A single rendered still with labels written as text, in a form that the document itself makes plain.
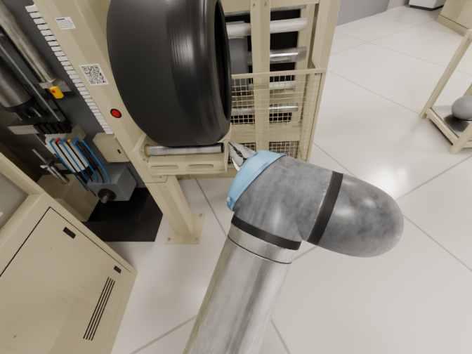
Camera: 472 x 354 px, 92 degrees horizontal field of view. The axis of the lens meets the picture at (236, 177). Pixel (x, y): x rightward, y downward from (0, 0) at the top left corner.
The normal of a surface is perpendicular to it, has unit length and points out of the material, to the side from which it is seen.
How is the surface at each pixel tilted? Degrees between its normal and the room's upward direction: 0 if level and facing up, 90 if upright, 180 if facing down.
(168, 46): 57
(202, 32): 62
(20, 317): 90
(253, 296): 44
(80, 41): 90
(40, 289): 90
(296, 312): 0
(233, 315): 36
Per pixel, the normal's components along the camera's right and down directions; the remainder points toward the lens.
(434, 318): -0.10, -0.67
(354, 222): -0.03, 0.11
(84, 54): -0.06, 0.74
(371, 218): 0.26, -0.05
